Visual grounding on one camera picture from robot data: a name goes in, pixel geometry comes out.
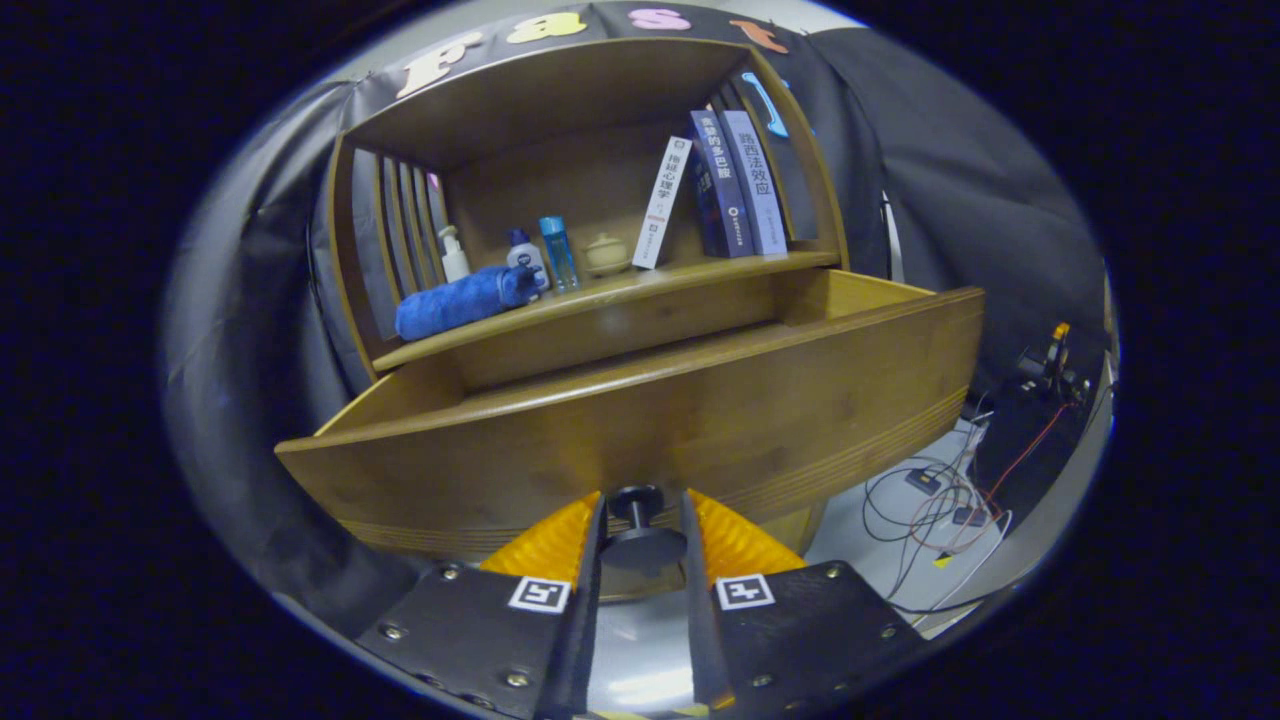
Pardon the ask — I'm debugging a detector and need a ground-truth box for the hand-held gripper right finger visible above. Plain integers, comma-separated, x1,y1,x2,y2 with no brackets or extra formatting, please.
680,488,926,713

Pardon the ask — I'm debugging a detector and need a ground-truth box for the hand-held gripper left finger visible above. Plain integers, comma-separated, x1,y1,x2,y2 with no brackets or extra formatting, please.
355,490,609,720

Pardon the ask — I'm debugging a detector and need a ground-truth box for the black drawer knob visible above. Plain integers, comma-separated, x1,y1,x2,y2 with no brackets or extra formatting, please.
600,485,689,576

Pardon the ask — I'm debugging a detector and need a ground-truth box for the wooden drawer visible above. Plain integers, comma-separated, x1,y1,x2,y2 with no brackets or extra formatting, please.
275,268,986,561

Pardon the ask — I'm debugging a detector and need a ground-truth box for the wooden countertop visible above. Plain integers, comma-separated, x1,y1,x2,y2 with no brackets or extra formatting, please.
372,250,841,373

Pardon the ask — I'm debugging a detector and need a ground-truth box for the wooden cabinet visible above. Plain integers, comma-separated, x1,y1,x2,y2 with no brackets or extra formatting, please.
325,38,851,556

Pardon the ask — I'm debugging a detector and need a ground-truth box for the blue rolled towel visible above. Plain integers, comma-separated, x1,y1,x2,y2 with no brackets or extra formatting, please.
395,264,541,343

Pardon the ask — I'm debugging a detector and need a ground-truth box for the white bottle with blue cap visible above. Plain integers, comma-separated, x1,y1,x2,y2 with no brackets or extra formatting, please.
505,228,551,293

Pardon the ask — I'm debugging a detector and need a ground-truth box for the beige lidded teacup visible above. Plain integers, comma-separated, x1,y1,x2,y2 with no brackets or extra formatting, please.
584,232,633,278

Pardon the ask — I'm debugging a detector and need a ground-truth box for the clear blue bottle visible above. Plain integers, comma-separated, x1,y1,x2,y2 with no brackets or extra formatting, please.
538,216,581,293

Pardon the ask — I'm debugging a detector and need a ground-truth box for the white pump bottle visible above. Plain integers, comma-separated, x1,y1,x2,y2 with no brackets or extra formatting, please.
437,225,472,284

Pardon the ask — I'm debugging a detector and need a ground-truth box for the white book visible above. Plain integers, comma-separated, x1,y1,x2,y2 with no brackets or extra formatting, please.
632,136,695,271

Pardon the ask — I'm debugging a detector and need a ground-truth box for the black and orange device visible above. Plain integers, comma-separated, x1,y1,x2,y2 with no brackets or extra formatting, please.
1015,320,1093,406

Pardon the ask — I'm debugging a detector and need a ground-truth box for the dark blue book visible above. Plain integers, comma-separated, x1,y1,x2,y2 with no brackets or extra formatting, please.
688,109,756,259

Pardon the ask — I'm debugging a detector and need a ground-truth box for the lavender book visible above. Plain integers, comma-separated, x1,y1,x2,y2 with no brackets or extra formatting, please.
720,108,791,257

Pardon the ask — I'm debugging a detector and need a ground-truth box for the white floor cable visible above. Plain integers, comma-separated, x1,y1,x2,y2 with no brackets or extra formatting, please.
925,420,1016,586

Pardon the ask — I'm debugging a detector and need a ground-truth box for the red floor cable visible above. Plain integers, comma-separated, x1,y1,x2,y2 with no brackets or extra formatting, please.
908,400,1073,549

